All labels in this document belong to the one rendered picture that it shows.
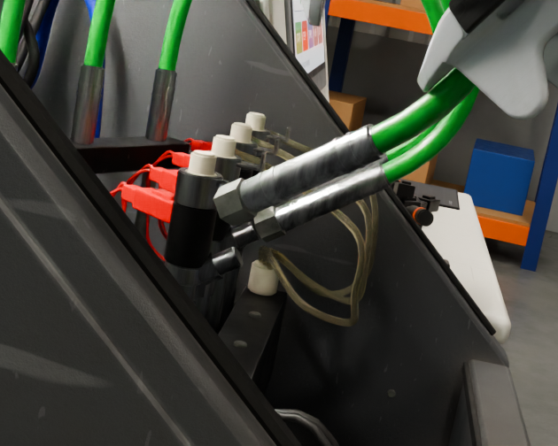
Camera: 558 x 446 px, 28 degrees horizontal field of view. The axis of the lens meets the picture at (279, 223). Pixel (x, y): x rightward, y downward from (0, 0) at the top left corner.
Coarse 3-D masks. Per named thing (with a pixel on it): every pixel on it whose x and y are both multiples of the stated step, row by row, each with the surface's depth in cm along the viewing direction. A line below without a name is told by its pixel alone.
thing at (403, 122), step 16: (448, 80) 51; (464, 80) 51; (432, 96) 52; (448, 96) 51; (464, 96) 52; (400, 112) 53; (416, 112) 52; (432, 112) 52; (448, 112) 52; (384, 128) 53; (400, 128) 53; (416, 128) 53; (384, 144) 53
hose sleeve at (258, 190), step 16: (368, 128) 54; (336, 144) 54; (352, 144) 54; (368, 144) 53; (288, 160) 56; (304, 160) 55; (320, 160) 55; (336, 160) 54; (352, 160) 54; (368, 160) 54; (256, 176) 57; (272, 176) 56; (288, 176) 56; (304, 176) 55; (320, 176) 55; (336, 176) 55; (240, 192) 57; (256, 192) 57; (272, 192) 56; (288, 192) 56; (256, 208) 57
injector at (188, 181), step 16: (192, 176) 67; (208, 176) 67; (176, 192) 68; (192, 192) 67; (208, 192) 67; (176, 208) 68; (192, 208) 68; (208, 208) 68; (176, 224) 68; (192, 224) 68; (208, 224) 68; (176, 240) 68; (192, 240) 68; (208, 240) 69; (176, 256) 68; (192, 256) 68; (208, 256) 69; (224, 256) 69; (240, 256) 70; (176, 272) 68; (192, 272) 68; (208, 272) 69; (224, 272) 69; (192, 288) 69
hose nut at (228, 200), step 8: (232, 184) 58; (240, 184) 58; (216, 192) 58; (224, 192) 58; (232, 192) 57; (216, 200) 58; (224, 200) 58; (232, 200) 57; (240, 200) 57; (216, 208) 58; (224, 208) 58; (232, 208) 57; (240, 208) 57; (224, 216) 58; (232, 216) 58; (240, 216) 58; (248, 216) 58; (232, 224) 58
